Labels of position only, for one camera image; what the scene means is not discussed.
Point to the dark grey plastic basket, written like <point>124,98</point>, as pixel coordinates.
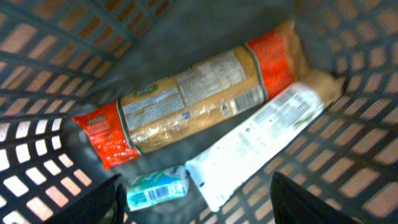
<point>65,58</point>

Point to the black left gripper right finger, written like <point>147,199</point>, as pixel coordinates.
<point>292,204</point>

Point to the white tube with gold cap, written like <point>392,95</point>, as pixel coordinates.
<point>222,168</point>

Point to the teal tissue pack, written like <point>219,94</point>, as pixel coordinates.
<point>157,187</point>

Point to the orange spaghetti package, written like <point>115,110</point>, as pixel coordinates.
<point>198,98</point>

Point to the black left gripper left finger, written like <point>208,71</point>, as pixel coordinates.
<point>105,204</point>

